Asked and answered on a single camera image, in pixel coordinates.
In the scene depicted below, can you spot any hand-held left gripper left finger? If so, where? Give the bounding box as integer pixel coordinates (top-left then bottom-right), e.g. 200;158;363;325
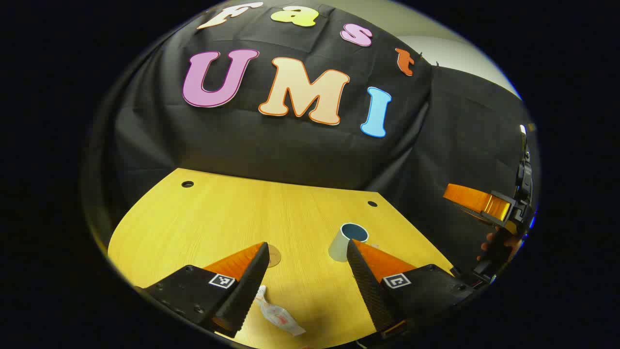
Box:
133;241;271;339

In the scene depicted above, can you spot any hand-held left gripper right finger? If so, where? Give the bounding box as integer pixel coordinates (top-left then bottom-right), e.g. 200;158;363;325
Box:
346;238;478;340

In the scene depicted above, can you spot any black backdrop cloth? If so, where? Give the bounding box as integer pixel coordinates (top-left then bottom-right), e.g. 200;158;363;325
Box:
85;0;538;272

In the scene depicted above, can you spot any light blue cup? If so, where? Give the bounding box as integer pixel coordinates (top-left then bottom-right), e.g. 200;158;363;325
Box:
328;223;370;263

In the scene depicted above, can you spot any wooden desktop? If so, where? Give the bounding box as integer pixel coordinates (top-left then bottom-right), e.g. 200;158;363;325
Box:
108;168;456;349

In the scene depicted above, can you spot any white toothpaste tube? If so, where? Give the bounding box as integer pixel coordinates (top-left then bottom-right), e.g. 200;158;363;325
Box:
254;285;307;336

